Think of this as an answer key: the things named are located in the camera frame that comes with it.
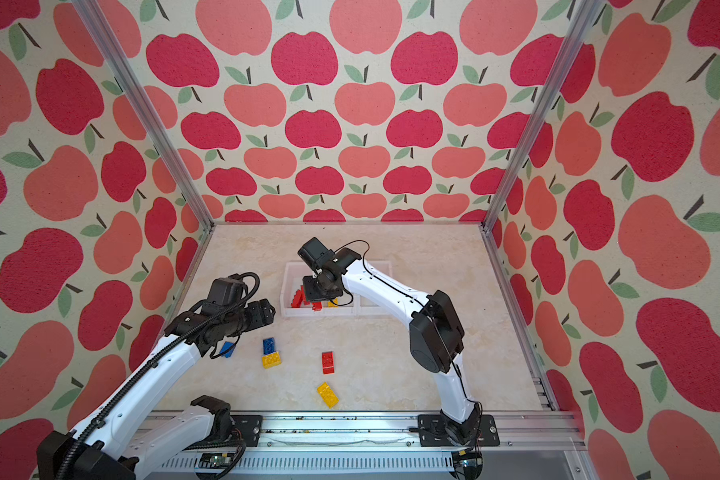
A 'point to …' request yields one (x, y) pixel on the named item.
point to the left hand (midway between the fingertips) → (269, 314)
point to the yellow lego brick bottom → (328, 395)
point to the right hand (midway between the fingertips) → (317, 293)
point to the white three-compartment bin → (291, 278)
